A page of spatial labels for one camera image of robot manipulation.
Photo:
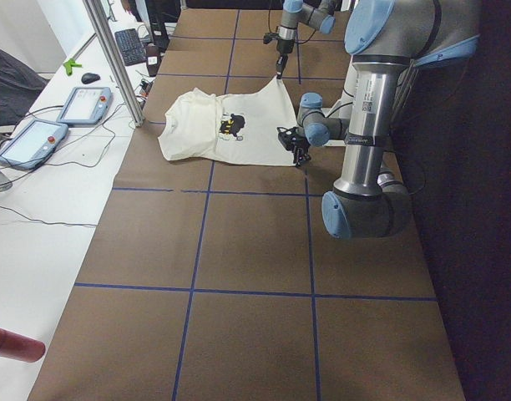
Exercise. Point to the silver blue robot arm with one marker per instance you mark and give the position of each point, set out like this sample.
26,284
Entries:
295,12
383,38

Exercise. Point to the cream long sleeve shirt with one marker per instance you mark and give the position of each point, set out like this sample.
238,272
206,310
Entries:
240,129

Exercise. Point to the red cylinder bottle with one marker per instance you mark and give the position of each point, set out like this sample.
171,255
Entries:
19,347

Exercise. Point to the near teach pendant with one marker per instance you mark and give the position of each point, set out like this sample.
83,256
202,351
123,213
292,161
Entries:
33,145

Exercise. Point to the green plastic clamp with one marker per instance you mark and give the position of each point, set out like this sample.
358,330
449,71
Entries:
70,65

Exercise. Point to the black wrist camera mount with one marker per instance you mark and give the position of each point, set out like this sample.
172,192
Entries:
269,37
287,137

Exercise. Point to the black box with white label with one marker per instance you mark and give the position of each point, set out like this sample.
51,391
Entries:
153,59

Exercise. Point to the teach pendant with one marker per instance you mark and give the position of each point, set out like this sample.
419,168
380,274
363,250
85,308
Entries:
33,145
85,106

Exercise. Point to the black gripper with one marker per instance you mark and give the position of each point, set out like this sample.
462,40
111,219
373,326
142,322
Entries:
299,145
285,45

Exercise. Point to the far teach pendant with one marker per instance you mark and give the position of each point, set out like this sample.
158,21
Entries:
85,106

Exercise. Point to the black keyboard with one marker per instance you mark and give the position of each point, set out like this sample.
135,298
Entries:
130,46

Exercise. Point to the black computer mouse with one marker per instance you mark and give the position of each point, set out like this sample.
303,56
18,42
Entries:
89,78

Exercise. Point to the near orange black adapter box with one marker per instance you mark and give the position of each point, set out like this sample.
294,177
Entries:
145,87

